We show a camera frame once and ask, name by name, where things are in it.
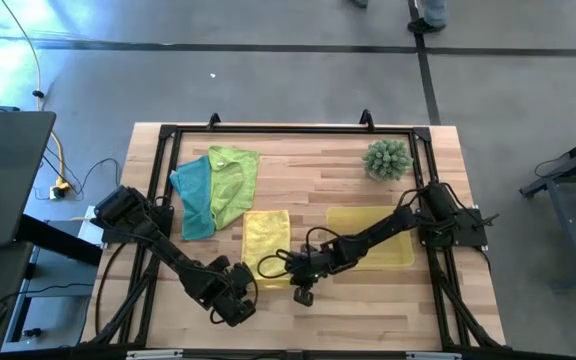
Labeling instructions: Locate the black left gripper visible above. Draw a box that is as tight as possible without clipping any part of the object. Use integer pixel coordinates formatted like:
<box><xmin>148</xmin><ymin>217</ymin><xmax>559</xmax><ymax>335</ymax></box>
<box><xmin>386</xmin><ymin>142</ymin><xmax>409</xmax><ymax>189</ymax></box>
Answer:
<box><xmin>223</xmin><ymin>260</ymin><xmax>258</xmax><ymax>328</ymax></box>

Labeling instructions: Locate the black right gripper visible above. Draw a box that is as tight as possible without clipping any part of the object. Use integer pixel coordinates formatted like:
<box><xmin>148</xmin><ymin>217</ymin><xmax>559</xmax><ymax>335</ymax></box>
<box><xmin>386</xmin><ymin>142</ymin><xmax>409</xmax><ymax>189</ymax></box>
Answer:
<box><xmin>287</xmin><ymin>248</ymin><xmax>337</xmax><ymax>308</ymax></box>

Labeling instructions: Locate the yellow microfiber towel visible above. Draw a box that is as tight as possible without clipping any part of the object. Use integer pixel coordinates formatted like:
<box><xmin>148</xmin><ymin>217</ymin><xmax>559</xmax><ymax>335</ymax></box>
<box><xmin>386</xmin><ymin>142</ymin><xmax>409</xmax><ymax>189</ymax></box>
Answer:
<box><xmin>240</xmin><ymin>209</ymin><xmax>292</xmax><ymax>291</ymax></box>

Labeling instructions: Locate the teal microfiber towel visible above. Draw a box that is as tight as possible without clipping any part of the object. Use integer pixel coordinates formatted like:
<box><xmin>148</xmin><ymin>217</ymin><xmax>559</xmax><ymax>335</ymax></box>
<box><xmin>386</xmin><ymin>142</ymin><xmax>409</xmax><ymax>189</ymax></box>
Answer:
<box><xmin>168</xmin><ymin>154</ymin><xmax>218</xmax><ymax>242</ymax></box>

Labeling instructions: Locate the green microfiber towel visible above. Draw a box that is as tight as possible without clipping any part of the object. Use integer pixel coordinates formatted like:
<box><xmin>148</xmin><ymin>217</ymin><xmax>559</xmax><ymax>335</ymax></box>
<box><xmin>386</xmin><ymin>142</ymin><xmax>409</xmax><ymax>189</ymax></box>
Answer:
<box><xmin>207</xmin><ymin>144</ymin><xmax>261</xmax><ymax>231</ymax></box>

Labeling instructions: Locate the yellow translucent plastic basket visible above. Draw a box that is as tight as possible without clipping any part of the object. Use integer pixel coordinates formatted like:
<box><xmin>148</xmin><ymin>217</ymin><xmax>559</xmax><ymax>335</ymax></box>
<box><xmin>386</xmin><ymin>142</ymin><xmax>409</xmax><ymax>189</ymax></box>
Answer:
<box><xmin>325</xmin><ymin>205</ymin><xmax>416</xmax><ymax>271</ymax></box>

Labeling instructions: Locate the green artificial succulent plant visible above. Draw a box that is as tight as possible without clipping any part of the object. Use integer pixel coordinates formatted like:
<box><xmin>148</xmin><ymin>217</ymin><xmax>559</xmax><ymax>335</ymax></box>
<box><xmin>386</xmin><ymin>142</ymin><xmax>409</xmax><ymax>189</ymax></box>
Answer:
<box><xmin>361</xmin><ymin>138</ymin><xmax>414</xmax><ymax>182</ymax></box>

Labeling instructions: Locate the yellow power plug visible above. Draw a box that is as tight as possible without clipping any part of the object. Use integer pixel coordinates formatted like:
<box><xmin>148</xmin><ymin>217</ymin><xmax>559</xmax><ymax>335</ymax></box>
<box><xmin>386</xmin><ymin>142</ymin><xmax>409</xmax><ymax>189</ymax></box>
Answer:
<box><xmin>49</xmin><ymin>180</ymin><xmax>72</xmax><ymax>201</ymax></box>

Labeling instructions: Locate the dark grey desk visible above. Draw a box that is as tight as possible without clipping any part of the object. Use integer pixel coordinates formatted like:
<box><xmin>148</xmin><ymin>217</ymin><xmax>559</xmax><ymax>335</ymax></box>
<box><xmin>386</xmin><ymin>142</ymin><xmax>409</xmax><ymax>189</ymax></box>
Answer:
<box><xmin>0</xmin><ymin>110</ymin><xmax>58</xmax><ymax>249</ymax></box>

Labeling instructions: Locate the black metal cart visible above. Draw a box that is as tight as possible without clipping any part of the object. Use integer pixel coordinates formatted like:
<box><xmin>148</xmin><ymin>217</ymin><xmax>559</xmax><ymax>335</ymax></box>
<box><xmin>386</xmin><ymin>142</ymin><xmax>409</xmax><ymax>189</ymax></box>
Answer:
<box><xmin>519</xmin><ymin>127</ymin><xmax>576</xmax><ymax>294</ymax></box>

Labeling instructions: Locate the person's shoe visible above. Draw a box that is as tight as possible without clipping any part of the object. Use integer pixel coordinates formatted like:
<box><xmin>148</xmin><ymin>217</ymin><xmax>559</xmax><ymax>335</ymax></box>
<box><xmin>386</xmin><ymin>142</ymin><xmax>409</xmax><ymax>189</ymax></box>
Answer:
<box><xmin>406</xmin><ymin>17</ymin><xmax>448</xmax><ymax>35</ymax></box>

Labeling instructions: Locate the person's leg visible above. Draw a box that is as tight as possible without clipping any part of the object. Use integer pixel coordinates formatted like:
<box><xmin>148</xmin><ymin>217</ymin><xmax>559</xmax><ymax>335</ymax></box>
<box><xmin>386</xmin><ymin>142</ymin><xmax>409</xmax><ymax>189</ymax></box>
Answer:
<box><xmin>420</xmin><ymin>0</ymin><xmax>450</xmax><ymax>22</ymax></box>

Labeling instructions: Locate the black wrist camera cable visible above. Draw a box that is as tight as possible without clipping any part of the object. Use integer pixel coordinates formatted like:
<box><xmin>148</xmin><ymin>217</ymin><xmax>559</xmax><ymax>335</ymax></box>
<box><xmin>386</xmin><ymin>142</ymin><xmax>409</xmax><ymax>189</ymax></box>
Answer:
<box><xmin>256</xmin><ymin>225</ymin><xmax>342</xmax><ymax>280</ymax></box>

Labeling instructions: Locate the silver metal bracket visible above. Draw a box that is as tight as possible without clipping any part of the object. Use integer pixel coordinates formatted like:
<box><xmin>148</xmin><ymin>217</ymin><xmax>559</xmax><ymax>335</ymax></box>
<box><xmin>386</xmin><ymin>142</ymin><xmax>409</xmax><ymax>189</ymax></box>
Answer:
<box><xmin>405</xmin><ymin>351</ymin><xmax>463</xmax><ymax>360</ymax></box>
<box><xmin>125</xmin><ymin>349</ymin><xmax>185</xmax><ymax>360</ymax></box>

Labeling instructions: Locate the black aluminium table frame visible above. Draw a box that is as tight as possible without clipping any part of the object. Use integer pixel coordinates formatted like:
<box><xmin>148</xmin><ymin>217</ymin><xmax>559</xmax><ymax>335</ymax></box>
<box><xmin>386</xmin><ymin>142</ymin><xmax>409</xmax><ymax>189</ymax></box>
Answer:
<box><xmin>80</xmin><ymin>123</ymin><xmax>507</xmax><ymax>351</ymax></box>

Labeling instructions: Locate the yellow floor cable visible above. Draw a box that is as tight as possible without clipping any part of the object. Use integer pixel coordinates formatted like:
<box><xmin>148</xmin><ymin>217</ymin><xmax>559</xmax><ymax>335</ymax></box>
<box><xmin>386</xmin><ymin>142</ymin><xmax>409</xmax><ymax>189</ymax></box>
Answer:
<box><xmin>0</xmin><ymin>0</ymin><xmax>67</xmax><ymax>186</ymax></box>

